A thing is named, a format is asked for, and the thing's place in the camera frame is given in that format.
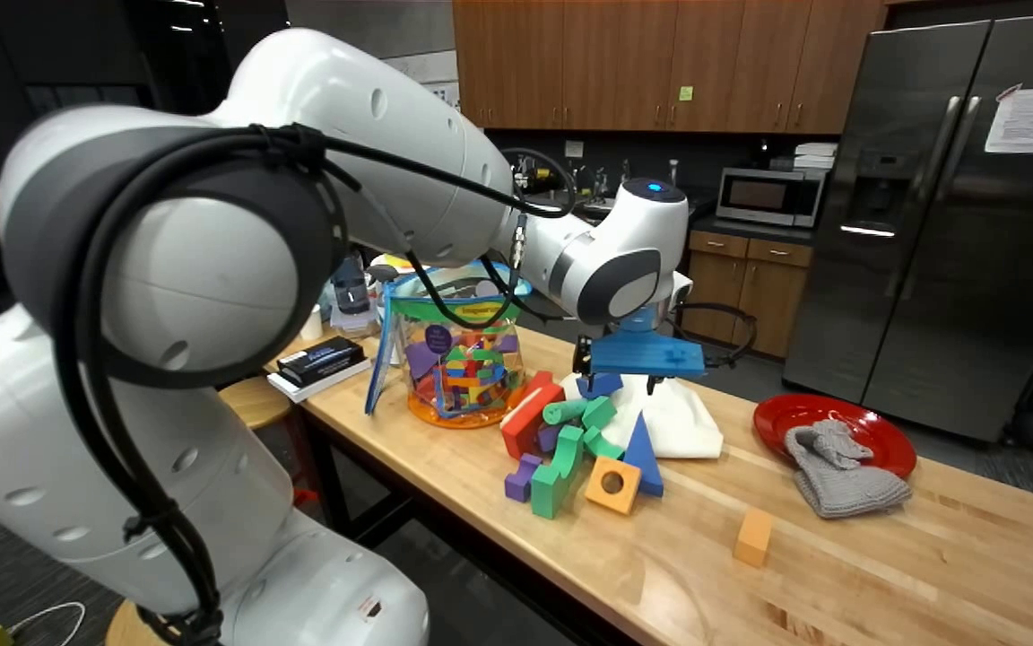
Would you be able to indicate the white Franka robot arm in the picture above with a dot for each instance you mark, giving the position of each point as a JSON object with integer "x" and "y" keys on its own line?
{"x": 181, "y": 276}

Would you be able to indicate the blue rectangular foam block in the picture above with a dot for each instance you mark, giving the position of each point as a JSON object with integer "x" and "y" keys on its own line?
{"x": 600, "y": 386}

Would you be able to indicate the green wooden block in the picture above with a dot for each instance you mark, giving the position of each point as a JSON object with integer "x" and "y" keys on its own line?
{"x": 574, "y": 414}

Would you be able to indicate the small purple foam block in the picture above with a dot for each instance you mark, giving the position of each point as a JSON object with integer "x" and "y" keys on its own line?
{"x": 547, "y": 439}

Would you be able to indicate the purple wooden block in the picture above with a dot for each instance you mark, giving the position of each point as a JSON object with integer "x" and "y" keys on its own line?
{"x": 522, "y": 481}

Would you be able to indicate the blue triangle foam block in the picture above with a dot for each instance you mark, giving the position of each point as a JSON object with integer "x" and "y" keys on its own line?
{"x": 643, "y": 461}

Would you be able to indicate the orange block with round hole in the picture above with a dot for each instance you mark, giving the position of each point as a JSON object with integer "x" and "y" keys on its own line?
{"x": 612, "y": 485}

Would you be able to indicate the small orange cube block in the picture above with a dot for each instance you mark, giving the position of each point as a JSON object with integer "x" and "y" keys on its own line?
{"x": 755, "y": 539}

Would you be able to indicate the clear bin of toys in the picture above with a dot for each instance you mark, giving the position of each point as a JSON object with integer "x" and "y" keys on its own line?
{"x": 469, "y": 362}

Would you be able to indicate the brown wooden base cabinet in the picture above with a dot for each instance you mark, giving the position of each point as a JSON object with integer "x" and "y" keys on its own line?
{"x": 755, "y": 289}

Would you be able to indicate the silver microwave oven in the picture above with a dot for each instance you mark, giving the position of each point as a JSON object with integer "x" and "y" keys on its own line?
{"x": 769, "y": 199}

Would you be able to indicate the green sticky note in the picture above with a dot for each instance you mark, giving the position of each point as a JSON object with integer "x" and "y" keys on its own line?
{"x": 686, "y": 93}

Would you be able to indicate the red plate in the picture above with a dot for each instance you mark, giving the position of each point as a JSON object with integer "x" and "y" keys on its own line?
{"x": 805, "y": 414}

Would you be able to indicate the white folded towels stack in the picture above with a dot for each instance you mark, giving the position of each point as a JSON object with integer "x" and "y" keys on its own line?
{"x": 816, "y": 157}

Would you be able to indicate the grey folded cloth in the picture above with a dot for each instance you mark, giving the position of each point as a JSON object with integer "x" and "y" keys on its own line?
{"x": 845, "y": 478}

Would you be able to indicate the stainless steel refrigerator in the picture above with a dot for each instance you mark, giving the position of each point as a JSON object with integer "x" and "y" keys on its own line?
{"x": 934, "y": 238}

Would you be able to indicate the round wooden stool seat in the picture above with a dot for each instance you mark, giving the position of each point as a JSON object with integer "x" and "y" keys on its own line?
{"x": 124, "y": 630}

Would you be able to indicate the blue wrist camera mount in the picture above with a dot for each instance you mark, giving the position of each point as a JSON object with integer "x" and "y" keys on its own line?
{"x": 649, "y": 355}

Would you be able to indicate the brown wooden wall cabinets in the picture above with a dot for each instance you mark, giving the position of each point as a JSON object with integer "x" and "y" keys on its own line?
{"x": 661, "y": 60}

